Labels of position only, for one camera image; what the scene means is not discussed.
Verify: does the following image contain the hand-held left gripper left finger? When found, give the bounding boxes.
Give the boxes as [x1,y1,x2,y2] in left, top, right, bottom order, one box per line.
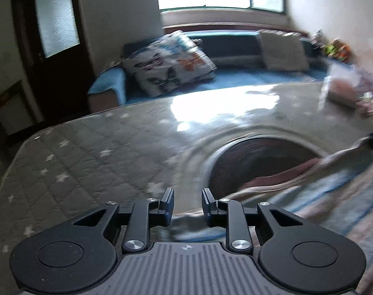
[72,187,175,254]

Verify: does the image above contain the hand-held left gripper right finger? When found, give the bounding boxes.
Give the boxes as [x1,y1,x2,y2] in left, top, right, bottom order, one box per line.
[201,188,301,255]

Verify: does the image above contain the striped pink and blue garment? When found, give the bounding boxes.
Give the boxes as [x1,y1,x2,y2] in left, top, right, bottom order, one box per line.
[174,126,373,295]

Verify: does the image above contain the grey quilted star mattress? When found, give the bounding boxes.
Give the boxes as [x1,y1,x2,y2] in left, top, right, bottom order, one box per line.
[0,78,373,295]

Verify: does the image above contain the colourful toys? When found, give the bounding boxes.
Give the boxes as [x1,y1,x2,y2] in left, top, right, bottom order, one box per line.
[324,38,350,61]

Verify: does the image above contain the beige pillow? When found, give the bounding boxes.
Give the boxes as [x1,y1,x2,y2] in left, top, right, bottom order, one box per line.
[258,29,310,72]

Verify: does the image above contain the butterfly print pillow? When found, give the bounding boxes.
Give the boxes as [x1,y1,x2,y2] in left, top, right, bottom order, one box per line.
[121,30,218,98]

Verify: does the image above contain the blue sofa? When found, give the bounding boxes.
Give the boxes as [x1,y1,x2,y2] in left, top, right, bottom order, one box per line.
[87,30,339,106]

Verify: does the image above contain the white low cabinet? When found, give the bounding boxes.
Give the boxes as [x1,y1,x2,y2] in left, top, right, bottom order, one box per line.
[0,79,37,149]

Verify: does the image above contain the dark wooden door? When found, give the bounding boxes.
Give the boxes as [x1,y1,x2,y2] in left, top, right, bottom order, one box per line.
[10,0,96,122]

